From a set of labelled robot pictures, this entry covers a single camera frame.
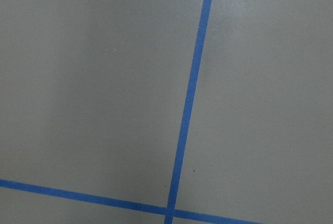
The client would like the brown paper table cover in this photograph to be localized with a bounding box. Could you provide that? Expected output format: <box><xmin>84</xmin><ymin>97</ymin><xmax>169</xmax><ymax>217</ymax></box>
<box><xmin>1</xmin><ymin>0</ymin><xmax>332</xmax><ymax>223</ymax></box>

